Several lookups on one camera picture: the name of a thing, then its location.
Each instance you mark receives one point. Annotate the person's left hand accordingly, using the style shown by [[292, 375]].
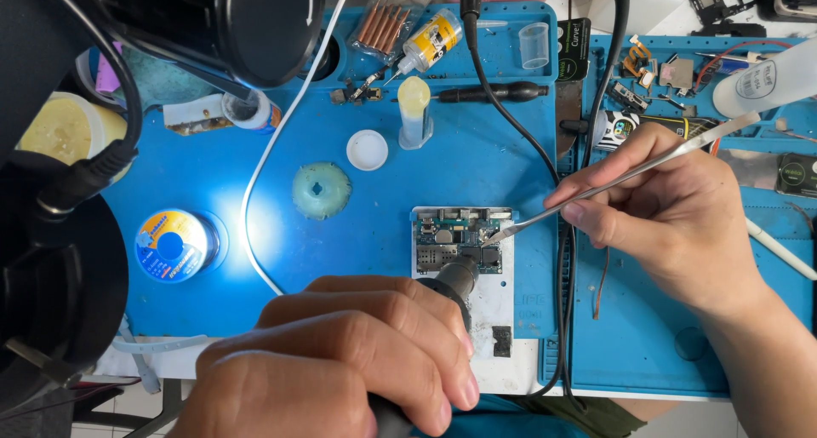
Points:
[[306, 374]]

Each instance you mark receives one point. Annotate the person's right hand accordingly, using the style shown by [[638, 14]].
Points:
[[683, 221]]

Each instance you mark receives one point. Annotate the metal spudger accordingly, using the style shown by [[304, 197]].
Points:
[[715, 133]]

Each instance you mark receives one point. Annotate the white stylus pen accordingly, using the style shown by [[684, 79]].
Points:
[[782, 249]]

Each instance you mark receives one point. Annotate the black glue tube colourful print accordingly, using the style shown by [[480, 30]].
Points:
[[629, 128]]

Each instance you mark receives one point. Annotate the blue silicone mat with compartments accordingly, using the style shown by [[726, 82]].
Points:
[[644, 336]]

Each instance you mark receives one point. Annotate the black packet round green label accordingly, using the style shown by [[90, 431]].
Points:
[[798, 176]]

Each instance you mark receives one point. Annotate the small dark connector board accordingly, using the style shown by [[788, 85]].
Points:
[[625, 98]]

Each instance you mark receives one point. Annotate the grey metal shield plate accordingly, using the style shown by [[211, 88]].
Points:
[[676, 74]]

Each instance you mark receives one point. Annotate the white plastic strip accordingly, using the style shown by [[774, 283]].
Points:
[[159, 344]]

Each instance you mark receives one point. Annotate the grey metal blade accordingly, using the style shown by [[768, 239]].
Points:
[[567, 122]]

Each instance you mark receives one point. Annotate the large white plastic bottle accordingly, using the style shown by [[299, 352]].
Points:
[[766, 80]]

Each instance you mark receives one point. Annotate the pale green round cap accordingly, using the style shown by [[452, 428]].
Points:
[[322, 191]]

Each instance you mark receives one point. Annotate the black square chip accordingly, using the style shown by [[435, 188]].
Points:
[[501, 342]]

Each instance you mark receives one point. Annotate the green phone circuit board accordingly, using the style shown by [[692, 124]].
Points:
[[450, 237]]

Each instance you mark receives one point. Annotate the person's olive shorts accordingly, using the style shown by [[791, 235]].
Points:
[[593, 419]]

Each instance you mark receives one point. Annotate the white box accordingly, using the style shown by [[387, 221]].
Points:
[[644, 4]]

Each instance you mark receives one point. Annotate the small clear plastic cup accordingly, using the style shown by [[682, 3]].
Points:
[[534, 45]]

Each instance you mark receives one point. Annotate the white round lid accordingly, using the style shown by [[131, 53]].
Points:
[[367, 150]]

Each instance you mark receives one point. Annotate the large blue silicone work mat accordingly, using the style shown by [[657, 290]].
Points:
[[447, 170]]

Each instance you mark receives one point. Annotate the small white bottle orange label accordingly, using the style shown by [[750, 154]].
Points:
[[252, 112]]

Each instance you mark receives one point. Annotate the clear plastic nozzle tip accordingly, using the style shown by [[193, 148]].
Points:
[[491, 24]]

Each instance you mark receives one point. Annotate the dirty white block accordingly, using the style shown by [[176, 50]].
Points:
[[191, 117]]

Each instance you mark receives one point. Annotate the yellow flux syringe tube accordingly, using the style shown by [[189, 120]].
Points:
[[414, 112]]

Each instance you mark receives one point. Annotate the small metal phone parts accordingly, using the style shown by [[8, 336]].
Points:
[[357, 92]]

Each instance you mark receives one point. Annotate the yellow-labelled needle bottle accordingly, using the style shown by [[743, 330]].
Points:
[[431, 42]]

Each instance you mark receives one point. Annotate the teal cloth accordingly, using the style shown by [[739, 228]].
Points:
[[166, 80]]

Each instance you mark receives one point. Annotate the jar of yellow paste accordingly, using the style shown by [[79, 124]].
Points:
[[64, 131]]

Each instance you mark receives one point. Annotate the clear bag of copper tips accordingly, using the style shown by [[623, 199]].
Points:
[[381, 26]]

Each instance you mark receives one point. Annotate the pink card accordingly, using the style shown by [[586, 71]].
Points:
[[107, 74]]

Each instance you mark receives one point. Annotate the black microscope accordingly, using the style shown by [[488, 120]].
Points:
[[210, 23]]

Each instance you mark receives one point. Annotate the black phone frame part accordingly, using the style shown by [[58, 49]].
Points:
[[718, 4]]

